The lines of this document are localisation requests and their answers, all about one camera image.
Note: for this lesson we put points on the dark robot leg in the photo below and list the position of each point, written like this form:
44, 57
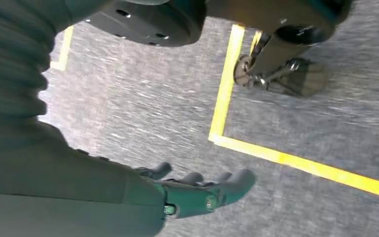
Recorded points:
274, 55

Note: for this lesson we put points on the black round robot joint housing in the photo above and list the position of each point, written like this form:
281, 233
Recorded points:
150, 23

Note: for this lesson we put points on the dark robot foot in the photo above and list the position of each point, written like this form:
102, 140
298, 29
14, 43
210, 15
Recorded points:
304, 80

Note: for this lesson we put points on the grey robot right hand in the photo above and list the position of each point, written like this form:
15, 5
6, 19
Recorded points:
62, 183

